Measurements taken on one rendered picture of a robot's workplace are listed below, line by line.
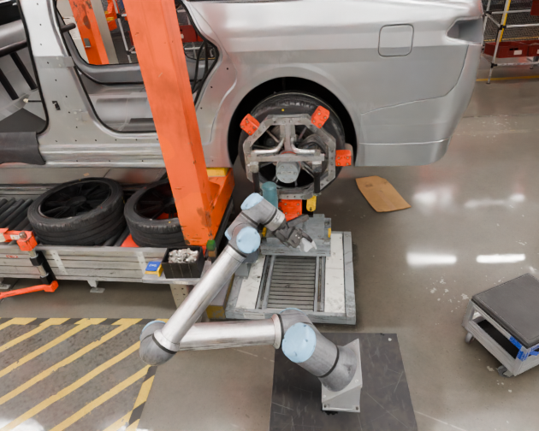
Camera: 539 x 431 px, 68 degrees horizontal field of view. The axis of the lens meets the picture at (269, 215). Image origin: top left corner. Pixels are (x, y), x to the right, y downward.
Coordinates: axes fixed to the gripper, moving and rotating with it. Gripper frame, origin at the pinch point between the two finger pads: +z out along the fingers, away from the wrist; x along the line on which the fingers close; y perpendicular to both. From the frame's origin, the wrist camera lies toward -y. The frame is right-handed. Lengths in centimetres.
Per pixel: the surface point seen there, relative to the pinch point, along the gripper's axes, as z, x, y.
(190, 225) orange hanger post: -38, -70, 14
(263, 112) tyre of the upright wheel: -43, -57, -62
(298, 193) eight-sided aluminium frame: 6, -68, -41
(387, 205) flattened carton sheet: 98, -114, -103
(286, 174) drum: -14, -49, -38
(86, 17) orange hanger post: -216, -313, -141
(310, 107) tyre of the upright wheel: -26, -42, -76
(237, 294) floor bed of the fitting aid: 18, -94, 29
